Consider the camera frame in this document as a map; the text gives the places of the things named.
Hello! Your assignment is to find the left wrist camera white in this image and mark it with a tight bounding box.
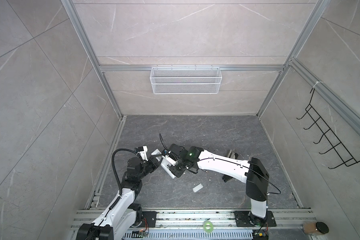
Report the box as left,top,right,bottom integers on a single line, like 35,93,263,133
135,146,148,161

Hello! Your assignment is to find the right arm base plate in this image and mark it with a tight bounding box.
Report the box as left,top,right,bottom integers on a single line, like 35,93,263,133
234,211,277,227

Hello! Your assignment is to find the black wire hook rack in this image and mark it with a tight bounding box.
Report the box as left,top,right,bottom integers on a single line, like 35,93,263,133
296,88,360,170

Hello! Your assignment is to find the green tape roll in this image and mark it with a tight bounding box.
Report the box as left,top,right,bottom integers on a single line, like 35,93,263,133
203,220,214,234

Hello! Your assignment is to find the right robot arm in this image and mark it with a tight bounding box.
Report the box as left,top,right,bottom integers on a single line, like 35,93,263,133
162,144,276,227

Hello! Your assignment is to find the amber jar black lid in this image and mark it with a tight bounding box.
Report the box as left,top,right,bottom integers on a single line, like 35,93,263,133
303,222,330,236

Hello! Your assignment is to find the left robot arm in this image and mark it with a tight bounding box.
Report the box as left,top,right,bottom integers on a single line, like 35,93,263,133
76,146,163,240

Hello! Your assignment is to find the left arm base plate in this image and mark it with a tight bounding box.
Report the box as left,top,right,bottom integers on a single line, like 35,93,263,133
132,211,158,228

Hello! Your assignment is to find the white wire mesh basket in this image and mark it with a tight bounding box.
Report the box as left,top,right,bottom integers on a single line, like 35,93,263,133
150,67,223,95

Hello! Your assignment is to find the white remote control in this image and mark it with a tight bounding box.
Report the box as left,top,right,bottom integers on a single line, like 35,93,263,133
151,149,176,179

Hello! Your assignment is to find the white battery cover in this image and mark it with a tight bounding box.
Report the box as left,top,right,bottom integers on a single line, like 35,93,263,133
193,184,204,193

